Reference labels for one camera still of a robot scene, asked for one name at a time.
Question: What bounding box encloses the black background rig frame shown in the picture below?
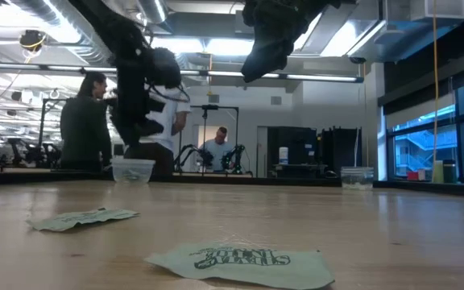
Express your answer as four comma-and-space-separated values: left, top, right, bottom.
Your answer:
177, 104, 241, 175

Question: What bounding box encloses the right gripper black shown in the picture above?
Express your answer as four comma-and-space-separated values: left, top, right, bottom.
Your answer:
240, 0, 342, 84

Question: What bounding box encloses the person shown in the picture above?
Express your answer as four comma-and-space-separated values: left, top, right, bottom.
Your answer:
60, 71, 113, 172
197, 126, 237, 172
125, 82, 193, 180

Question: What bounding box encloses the dark framed window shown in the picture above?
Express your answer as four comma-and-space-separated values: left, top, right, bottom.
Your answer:
387, 76, 464, 182

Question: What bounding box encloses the wide clear plastic bin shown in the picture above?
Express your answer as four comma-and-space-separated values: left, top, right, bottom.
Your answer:
110, 158, 156, 184

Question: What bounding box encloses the dark green tumbler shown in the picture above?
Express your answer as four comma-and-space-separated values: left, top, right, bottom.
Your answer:
442, 159, 458, 184

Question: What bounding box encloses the small clear glass cup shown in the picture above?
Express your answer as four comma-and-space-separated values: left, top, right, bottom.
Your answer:
340, 166, 375, 191

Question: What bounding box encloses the black aluminium table frame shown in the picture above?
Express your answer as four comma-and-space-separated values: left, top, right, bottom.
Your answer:
0, 167, 464, 198

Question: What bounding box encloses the green stevia packet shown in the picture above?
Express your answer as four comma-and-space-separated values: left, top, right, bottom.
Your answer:
143, 241, 336, 290
26, 207, 140, 233

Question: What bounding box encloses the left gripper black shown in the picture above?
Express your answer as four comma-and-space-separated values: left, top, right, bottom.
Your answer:
109, 46, 184, 151

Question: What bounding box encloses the long ceiling light bar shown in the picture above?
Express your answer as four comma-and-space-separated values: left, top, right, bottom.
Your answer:
0, 62, 364, 84

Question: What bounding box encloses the pale green bottle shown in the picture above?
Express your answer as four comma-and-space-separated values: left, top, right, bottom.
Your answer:
432, 159, 445, 184

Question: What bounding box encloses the black cabinet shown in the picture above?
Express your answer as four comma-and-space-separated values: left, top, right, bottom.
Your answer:
267, 126, 317, 178
321, 127, 363, 174

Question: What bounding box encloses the hanging yellow black cord reel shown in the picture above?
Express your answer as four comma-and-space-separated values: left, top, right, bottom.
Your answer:
19, 29, 47, 52

